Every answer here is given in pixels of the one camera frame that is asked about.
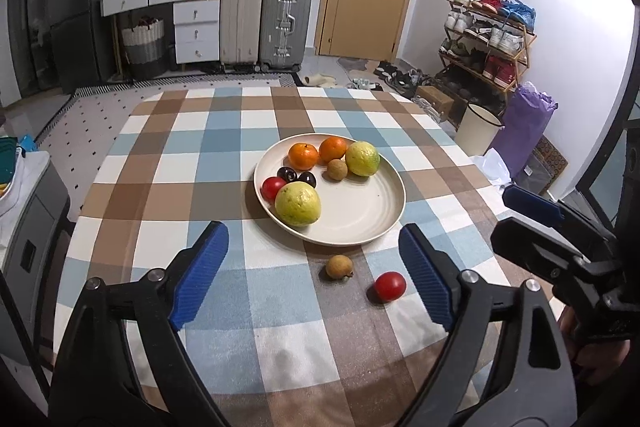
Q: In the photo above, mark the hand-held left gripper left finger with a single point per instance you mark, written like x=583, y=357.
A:
x=200, y=277

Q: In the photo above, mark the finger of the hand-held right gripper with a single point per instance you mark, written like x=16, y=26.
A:
x=530, y=247
x=535, y=207

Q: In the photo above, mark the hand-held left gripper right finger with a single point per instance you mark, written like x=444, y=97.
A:
x=425, y=277

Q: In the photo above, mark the red tomato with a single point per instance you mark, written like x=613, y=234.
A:
x=390, y=286
x=271, y=189

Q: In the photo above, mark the small brown round fruit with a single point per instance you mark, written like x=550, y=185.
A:
x=340, y=267
x=337, y=170

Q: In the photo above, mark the cream round plate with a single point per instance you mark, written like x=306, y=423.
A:
x=360, y=207

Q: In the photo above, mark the orange tangerine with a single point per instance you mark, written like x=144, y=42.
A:
x=333, y=150
x=303, y=156

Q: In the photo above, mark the person's right hand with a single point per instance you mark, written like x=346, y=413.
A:
x=600, y=359

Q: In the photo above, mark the patterned doormat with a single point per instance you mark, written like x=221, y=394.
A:
x=545, y=162

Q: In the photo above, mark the white plastic sheet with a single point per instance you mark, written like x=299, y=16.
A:
x=495, y=167

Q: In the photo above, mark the purple bag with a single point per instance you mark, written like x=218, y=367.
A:
x=522, y=132

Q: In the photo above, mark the white bucket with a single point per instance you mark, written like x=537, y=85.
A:
x=477, y=132

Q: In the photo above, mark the checkered tablecloth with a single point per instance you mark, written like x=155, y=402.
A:
x=200, y=167

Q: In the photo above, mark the large green guava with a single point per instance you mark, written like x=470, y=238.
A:
x=297, y=204

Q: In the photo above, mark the small green guava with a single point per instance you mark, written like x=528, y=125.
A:
x=362, y=158

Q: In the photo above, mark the cardboard box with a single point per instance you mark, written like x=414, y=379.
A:
x=434, y=99

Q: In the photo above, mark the wooden shoe rack with shoes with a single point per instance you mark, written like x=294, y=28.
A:
x=487, y=47

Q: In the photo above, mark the grey side cabinet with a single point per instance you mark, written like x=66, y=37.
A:
x=35, y=232

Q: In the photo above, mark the pile of shoes on floor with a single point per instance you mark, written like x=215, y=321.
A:
x=395, y=77

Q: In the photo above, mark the dotted white rug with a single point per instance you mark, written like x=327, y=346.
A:
x=95, y=117

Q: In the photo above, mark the green and white containers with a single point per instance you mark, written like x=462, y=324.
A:
x=12, y=162

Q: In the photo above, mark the woven laundry basket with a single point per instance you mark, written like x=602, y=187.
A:
x=144, y=49

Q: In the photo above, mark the white drawer cabinet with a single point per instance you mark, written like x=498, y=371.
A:
x=196, y=32

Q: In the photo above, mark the beige suitcase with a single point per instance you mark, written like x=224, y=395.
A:
x=241, y=19

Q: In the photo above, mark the silver suitcase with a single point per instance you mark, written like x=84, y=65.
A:
x=285, y=22

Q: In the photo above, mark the dark grey refrigerator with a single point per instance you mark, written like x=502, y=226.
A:
x=85, y=7

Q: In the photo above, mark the dark glass cabinet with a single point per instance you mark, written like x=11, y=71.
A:
x=30, y=22

